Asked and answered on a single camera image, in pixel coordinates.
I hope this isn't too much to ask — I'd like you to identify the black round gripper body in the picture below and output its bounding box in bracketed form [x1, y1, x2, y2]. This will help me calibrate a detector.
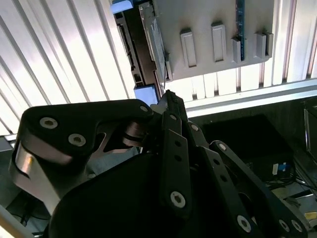
[47, 151, 245, 238]

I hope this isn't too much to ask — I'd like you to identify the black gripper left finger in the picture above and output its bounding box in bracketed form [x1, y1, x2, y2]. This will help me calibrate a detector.
[8, 89, 194, 219]

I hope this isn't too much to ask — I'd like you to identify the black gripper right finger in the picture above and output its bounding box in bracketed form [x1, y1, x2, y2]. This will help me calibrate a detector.
[185, 121, 312, 238]

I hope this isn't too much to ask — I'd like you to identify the hard disk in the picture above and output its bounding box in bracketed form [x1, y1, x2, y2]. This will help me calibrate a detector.
[110, 0, 160, 106]

